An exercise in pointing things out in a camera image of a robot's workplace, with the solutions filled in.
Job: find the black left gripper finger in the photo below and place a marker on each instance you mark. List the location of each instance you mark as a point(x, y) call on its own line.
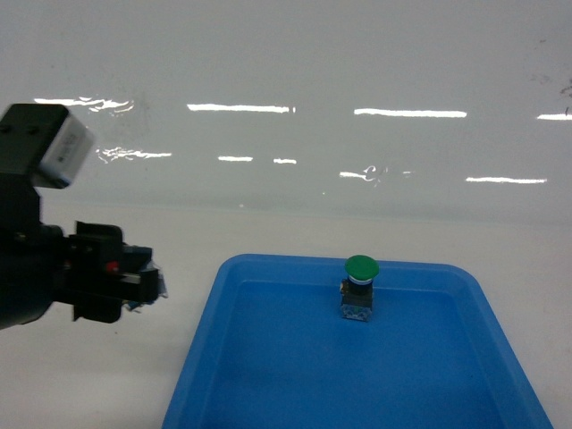
point(98, 279)

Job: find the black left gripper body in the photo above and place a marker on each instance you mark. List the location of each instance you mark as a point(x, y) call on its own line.
point(47, 271)

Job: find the red mushroom push button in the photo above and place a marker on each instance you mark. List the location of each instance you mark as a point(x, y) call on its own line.
point(138, 281)

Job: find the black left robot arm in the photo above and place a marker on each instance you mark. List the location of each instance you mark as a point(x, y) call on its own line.
point(20, 224)

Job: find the blue plastic tray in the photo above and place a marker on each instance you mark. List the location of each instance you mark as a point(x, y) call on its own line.
point(272, 350)

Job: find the green mushroom push button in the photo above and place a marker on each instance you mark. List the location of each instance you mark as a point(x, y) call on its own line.
point(357, 288)

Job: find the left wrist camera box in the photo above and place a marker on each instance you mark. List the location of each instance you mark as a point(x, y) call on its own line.
point(44, 145)

